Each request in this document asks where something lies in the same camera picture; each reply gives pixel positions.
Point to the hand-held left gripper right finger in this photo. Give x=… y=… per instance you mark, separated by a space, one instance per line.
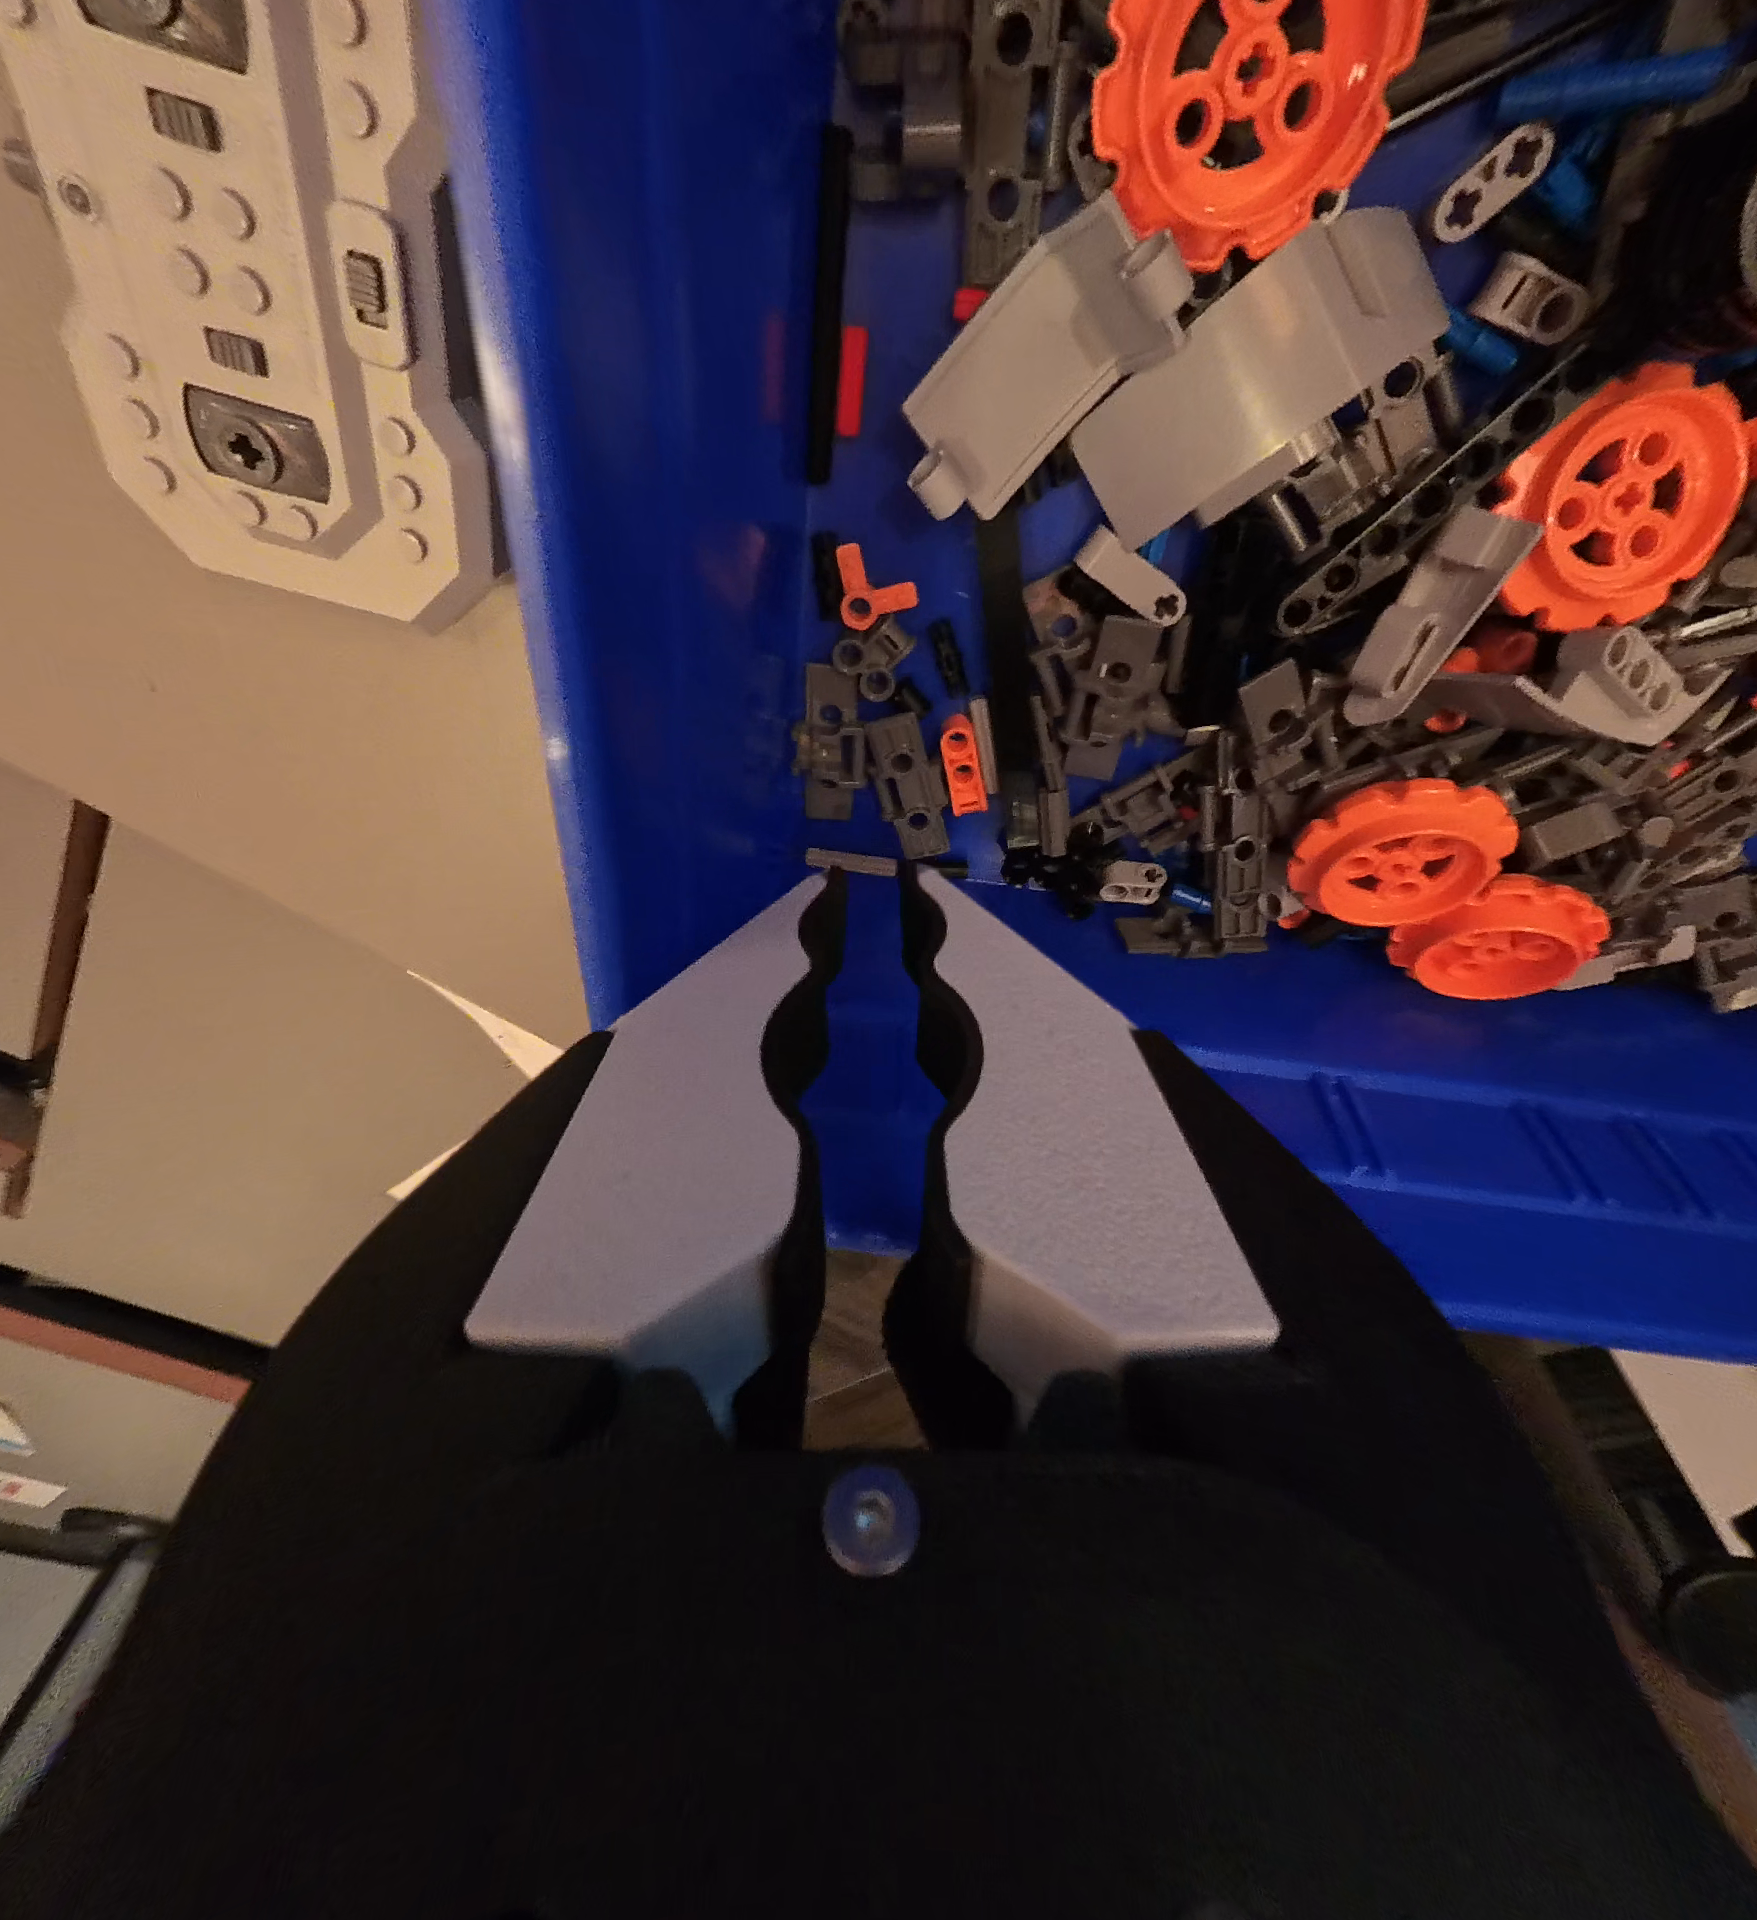
x=1104 y=1200

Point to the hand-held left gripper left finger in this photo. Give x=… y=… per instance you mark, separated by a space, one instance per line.
x=654 y=1200

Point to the blue bin with square tag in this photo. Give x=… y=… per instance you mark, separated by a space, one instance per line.
x=668 y=601

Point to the pile of small brick parts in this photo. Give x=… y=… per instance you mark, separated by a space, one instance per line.
x=1269 y=601

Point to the white perforated brick block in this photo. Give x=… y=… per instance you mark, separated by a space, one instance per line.
x=248 y=271

